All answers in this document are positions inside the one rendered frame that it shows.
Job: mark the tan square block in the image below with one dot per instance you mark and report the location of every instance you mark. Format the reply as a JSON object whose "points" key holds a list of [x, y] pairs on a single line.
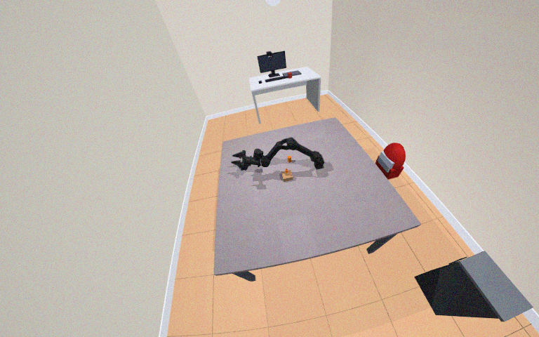
{"points": [[287, 177]]}

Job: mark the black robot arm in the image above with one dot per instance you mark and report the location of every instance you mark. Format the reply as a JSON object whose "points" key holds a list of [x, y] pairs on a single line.
{"points": [[292, 144]]}

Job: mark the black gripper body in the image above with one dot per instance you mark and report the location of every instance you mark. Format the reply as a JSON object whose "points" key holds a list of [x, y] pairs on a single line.
{"points": [[245, 160]]}

